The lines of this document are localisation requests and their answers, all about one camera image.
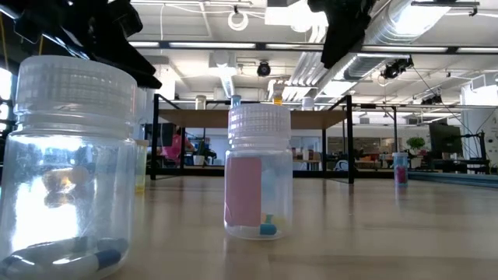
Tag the black table frame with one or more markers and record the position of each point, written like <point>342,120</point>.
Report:
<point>369,173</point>

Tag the white round object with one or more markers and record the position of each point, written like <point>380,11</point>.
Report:
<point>342,166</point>

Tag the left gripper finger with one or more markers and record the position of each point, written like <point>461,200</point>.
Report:
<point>146,74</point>

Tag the small potted plant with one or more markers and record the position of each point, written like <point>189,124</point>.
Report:
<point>199,160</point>

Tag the wooden shelf black frame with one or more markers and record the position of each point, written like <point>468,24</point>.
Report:
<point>202,118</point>

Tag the black background frame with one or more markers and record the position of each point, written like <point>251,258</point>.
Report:
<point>395,132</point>

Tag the clear bottle pink label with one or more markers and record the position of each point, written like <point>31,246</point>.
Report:
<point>243,194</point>

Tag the black monitor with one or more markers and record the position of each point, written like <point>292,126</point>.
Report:
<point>445,138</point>

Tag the ceiling light rail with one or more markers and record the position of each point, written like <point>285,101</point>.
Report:
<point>214,45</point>

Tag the white ceiling vent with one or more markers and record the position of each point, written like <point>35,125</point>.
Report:
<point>221,62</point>

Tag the black ceiling spotlight cluster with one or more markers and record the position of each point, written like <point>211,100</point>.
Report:
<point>395,69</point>

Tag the person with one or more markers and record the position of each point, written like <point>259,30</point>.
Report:
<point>175,149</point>

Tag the black track light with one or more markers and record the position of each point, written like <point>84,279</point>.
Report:
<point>432,100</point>

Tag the small clear bottle red pills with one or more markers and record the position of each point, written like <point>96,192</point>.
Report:
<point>307,103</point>

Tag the large clear bottle blue capsules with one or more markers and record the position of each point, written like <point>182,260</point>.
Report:
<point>70,97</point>

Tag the white ceiling pipes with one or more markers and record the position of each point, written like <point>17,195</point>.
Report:
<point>307,74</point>

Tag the green potted plant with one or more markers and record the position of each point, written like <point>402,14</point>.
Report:
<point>415,143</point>

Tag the black stand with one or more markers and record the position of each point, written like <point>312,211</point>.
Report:
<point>482,151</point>

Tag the blue vial pink pills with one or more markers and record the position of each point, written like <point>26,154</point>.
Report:
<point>400,175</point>

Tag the blue strip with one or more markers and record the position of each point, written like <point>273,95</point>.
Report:
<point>467,179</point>

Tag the amber vial white cap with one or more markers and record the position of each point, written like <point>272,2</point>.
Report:
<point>277,101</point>

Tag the yellow-tinted clear vial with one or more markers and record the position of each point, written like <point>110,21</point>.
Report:
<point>142,167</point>
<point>200,102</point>

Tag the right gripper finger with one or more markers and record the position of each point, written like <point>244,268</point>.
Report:
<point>342,35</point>

